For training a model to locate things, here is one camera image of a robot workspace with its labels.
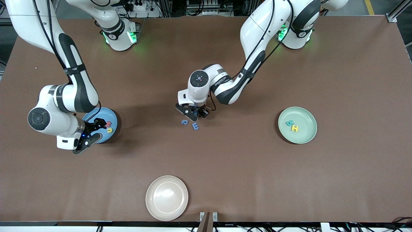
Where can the red small letter w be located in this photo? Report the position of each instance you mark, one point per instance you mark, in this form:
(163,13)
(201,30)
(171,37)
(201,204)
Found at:
(108,124)

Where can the blue small letter m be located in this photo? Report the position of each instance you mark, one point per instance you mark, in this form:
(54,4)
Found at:
(195,126)

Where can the teal capital letter R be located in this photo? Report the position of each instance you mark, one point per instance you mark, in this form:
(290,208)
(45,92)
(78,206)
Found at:
(289,123)

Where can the yellow capital letter H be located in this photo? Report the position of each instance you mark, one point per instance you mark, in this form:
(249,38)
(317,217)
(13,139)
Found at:
(294,129)

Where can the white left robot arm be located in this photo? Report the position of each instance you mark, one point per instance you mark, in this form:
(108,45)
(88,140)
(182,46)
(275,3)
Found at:
(257,29)

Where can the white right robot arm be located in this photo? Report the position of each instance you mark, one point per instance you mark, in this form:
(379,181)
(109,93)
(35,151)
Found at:
(80,93)

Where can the blue plate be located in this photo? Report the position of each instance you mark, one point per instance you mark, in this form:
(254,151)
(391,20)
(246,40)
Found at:
(111,116)

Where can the blue small letter a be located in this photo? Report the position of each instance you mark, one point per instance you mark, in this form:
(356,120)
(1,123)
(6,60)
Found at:
(182,122)

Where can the beige plate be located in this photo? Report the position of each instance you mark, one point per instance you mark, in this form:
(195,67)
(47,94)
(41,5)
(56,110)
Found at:
(167,198)

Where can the black equipment rack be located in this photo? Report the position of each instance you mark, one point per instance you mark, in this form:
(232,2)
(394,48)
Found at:
(209,8)

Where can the light green plate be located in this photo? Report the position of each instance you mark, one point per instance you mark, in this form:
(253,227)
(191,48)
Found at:
(305,137)

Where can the white power strip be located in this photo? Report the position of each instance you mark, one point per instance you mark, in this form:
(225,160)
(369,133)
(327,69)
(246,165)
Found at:
(138,6)

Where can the brown table cover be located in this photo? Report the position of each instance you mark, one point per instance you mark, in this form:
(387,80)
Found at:
(354,177)

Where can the white table edge rail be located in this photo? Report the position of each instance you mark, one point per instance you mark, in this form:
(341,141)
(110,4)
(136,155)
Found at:
(64,229)

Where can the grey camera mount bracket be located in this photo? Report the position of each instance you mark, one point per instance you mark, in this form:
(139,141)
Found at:
(208,222)

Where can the aluminium frame profile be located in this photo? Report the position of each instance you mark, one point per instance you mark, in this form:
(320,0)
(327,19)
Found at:
(393,17)
(4,22)

